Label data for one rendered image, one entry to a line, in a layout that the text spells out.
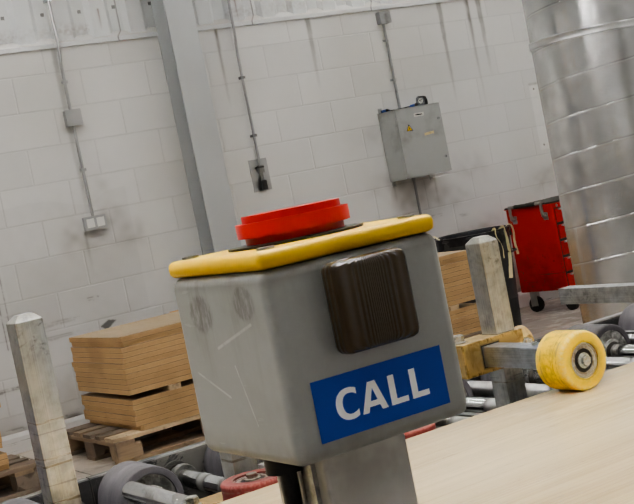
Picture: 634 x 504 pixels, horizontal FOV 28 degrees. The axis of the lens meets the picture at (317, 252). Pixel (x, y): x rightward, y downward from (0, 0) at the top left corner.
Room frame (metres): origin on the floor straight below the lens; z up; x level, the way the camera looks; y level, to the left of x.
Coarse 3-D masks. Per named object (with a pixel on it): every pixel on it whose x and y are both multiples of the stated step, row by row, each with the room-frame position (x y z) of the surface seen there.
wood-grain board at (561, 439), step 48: (624, 384) 1.64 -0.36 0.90; (432, 432) 1.58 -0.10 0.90; (480, 432) 1.52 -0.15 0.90; (528, 432) 1.47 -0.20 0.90; (576, 432) 1.42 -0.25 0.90; (624, 432) 1.38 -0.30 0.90; (432, 480) 1.34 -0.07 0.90; (480, 480) 1.30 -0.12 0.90; (528, 480) 1.26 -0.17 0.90; (576, 480) 1.23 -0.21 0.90; (624, 480) 1.19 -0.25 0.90
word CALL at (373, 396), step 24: (408, 360) 0.41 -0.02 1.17; (432, 360) 0.42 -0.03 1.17; (312, 384) 0.39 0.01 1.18; (336, 384) 0.40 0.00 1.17; (360, 384) 0.40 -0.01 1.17; (384, 384) 0.41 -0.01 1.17; (408, 384) 0.41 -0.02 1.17; (432, 384) 0.42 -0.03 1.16; (336, 408) 0.40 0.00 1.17; (360, 408) 0.40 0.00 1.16; (384, 408) 0.41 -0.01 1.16; (408, 408) 0.41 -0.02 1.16; (336, 432) 0.40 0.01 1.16
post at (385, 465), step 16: (368, 448) 0.42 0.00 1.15; (384, 448) 0.43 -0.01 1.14; (400, 448) 0.43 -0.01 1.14; (320, 464) 0.41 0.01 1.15; (336, 464) 0.42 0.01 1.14; (352, 464) 0.42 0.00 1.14; (368, 464) 0.42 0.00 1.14; (384, 464) 0.43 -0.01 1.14; (400, 464) 0.43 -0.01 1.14; (288, 480) 0.42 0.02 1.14; (320, 480) 0.42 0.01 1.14; (336, 480) 0.42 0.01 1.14; (352, 480) 0.42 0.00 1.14; (368, 480) 0.42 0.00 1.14; (384, 480) 0.43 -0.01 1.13; (400, 480) 0.43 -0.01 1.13; (288, 496) 0.42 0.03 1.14; (304, 496) 0.43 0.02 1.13; (336, 496) 0.41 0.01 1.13; (352, 496) 0.42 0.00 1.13; (368, 496) 0.42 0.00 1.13; (384, 496) 0.42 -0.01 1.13; (400, 496) 0.43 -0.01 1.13; (416, 496) 0.43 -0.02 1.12
